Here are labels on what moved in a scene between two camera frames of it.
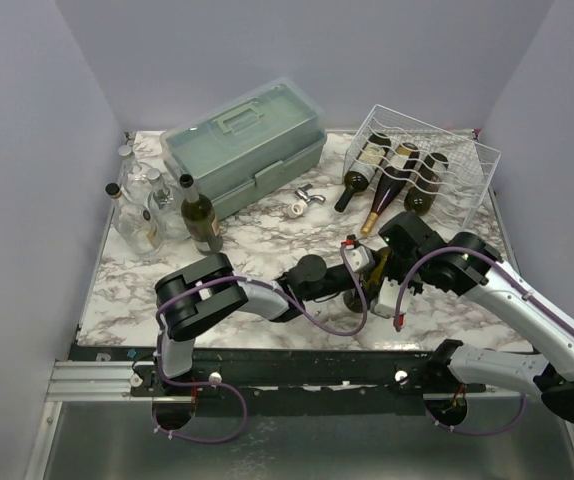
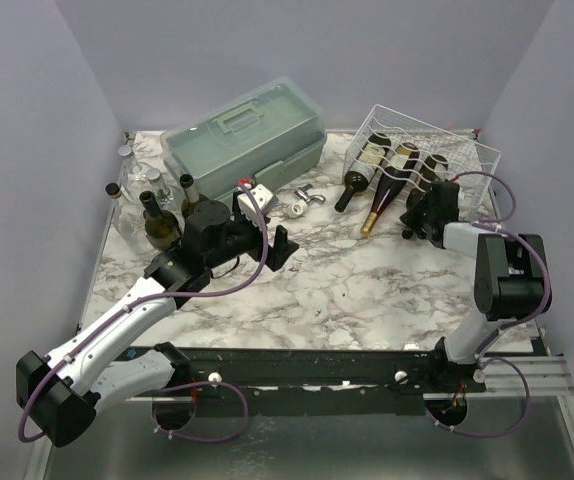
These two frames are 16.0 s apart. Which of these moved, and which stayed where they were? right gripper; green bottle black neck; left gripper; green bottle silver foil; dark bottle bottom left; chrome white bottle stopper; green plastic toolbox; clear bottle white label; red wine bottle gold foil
Moved: left gripper; right gripper; green bottle black neck
Stayed: green bottle silver foil; chrome white bottle stopper; clear bottle white label; green plastic toolbox; dark bottle bottom left; red wine bottle gold foil
